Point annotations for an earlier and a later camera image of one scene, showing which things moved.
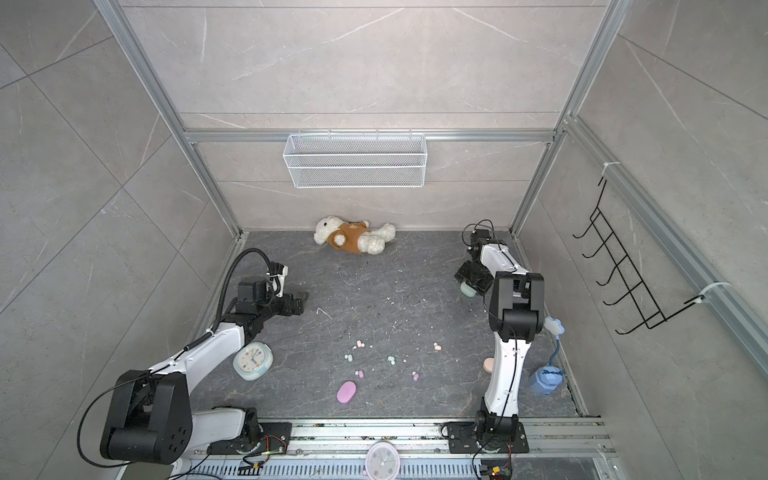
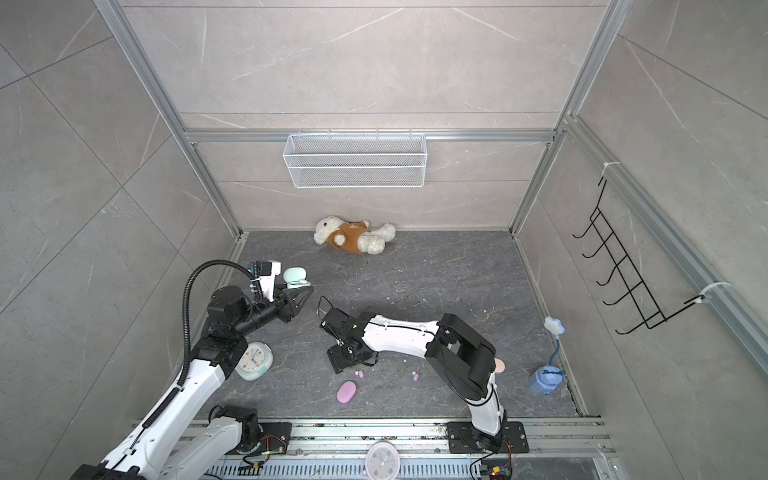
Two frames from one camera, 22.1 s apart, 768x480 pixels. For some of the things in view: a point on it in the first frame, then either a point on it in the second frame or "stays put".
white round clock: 382,461 stays put
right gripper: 482,287 -> 337,362
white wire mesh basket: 355,161 stays put
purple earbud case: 346,392 stays put
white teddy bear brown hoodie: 355,237 stays put
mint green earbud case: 466,290 -> 295,277
